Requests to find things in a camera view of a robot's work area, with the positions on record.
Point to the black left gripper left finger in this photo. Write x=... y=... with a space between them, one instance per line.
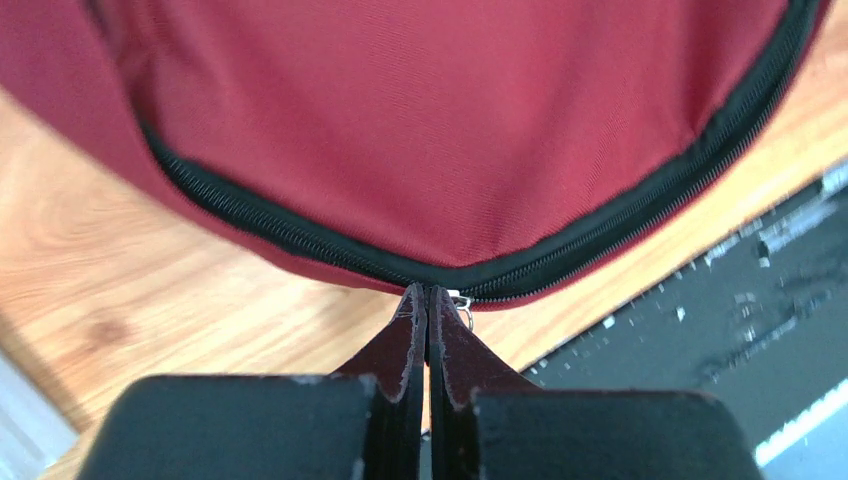
x=361 y=421

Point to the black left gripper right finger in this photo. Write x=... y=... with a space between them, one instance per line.
x=490 y=422

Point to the red backpack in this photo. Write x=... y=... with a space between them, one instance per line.
x=501 y=149

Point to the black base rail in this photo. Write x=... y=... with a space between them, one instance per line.
x=759 y=321

